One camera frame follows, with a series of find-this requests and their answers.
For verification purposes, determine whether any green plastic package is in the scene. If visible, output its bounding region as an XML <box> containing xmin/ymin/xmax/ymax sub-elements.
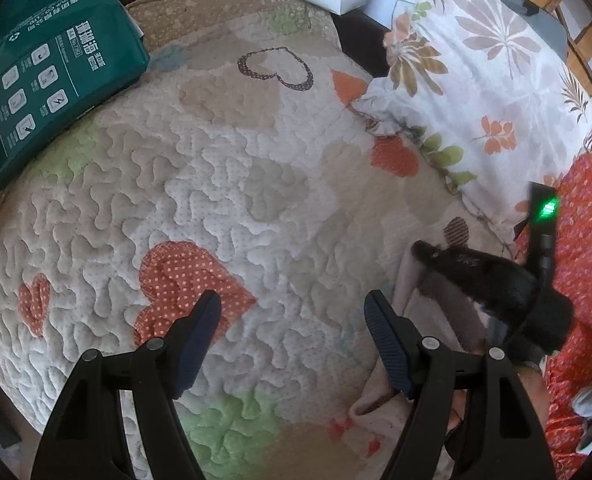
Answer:
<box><xmin>0</xmin><ymin>0</ymin><xmax>149</xmax><ymax>206</ymax></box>

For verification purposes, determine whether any grey fabric piece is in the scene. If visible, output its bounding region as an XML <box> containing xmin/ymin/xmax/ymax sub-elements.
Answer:
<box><xmin>483</xmin><ymin>0</ymin><xmax>567</xmax><ymax>48</ymax></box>

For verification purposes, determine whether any pale pink zip jacket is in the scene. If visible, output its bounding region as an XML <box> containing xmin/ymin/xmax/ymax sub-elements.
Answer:
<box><xmin>348</xmin><ymin>247</ymin><xmax>507</xmax><ymax>461</ymax></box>

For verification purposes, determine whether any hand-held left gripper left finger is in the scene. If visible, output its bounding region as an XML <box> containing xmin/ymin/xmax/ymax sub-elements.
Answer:
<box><xmin>31</xmin><ymin>290</ymin><xmax>223</xmax><ymax>480</ymax></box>

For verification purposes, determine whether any white floral pillow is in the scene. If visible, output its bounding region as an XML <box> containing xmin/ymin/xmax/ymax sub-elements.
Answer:
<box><xmin>351</xmin><ymin>0</ymin><xmax>592</xmax><ymax>256</ymax></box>

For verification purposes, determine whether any orange floral cloth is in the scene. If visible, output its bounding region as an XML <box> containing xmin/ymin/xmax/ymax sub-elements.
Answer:
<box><xmin>513</xmin><ymin>155</ymin><xmax>592</xmax><ymax>480</ymax></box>

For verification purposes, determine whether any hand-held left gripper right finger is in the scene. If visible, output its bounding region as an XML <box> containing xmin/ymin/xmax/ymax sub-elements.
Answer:
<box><xmin>365</xmin><ymin>291</ymin><xmax>557</xmax><ymax>480</ymax></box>

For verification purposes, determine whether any person's right forearm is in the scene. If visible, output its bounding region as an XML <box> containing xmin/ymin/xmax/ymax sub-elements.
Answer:
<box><xmin>516</xmin><ymin>365</ymin><xmax>552</xmax><ymax>441</ymax></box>

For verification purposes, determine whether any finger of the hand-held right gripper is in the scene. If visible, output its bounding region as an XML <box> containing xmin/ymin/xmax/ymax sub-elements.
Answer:
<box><xmin>411</xmin><ymin>240</ymin><xmax>541</xmax><ymax>322</ymax></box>

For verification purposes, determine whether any quilted heart-print blanket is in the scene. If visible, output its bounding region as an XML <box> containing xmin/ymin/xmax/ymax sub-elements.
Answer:
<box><xmin>0</xmin><ymin>0</ymin><xmax>527</xmax><ymax>480</ymax></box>

